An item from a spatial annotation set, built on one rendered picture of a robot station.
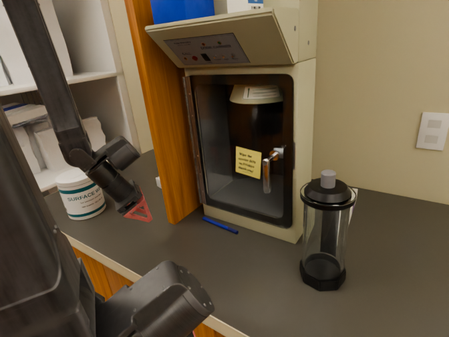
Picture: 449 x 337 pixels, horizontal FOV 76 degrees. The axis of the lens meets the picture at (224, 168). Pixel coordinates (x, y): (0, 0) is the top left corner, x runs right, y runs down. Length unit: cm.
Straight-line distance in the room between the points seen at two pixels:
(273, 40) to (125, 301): 49
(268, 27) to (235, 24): 6
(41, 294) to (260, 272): 58
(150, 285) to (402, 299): 58
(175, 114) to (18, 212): 69
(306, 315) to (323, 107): 71
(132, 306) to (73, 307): 6
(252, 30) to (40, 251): 49
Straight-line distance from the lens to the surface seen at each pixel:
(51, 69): 70
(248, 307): 69
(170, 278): 29
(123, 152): 73
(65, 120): 71
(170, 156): 87
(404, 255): 87
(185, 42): 70
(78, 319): 26
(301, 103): 69
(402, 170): 113
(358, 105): 108
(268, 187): 70
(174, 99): 87
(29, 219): 23
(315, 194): 59
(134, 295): 30
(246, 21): 58
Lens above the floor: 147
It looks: 24 degrees down
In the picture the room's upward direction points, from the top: 5 degrees counter-clockwise
